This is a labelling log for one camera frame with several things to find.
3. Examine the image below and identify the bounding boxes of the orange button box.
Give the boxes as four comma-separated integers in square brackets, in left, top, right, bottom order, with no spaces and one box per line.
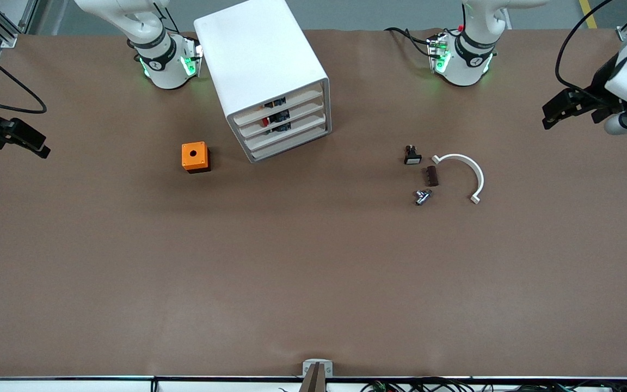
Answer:
[181,142,211,174]

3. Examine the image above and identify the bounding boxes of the white drawer cabinet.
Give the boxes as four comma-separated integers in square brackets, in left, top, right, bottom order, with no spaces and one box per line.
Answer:
[193,0,332,164]

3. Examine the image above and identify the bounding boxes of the brown table mat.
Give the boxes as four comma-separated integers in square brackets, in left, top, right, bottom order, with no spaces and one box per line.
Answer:
[0,27,627,379]

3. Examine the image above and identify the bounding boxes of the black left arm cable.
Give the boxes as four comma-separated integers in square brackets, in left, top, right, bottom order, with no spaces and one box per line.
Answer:
[555,0,627,95]

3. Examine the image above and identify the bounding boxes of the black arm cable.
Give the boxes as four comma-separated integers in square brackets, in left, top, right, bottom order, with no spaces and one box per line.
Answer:
[0,33,48,114]
[555,0,627,95]

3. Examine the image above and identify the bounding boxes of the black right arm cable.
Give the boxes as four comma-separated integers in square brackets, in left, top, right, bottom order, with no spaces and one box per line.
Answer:
[0,33,48,114]

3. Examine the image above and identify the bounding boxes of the white curved bracket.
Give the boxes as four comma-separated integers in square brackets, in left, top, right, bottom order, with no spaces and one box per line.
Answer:
[432,154,485,205]

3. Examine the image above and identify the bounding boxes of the black base cable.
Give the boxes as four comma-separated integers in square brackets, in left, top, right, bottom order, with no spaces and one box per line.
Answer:
[384,27,437,58]

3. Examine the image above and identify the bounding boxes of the white table edge rail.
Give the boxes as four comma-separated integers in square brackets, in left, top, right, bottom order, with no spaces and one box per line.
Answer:
[0,376,627,392]

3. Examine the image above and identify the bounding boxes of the black cable bundle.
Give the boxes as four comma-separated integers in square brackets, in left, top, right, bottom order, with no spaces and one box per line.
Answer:
[361,378,627,392]

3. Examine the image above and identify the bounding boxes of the grey mount bracket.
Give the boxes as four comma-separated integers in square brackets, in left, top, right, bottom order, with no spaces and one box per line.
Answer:
[299,359,334,392]

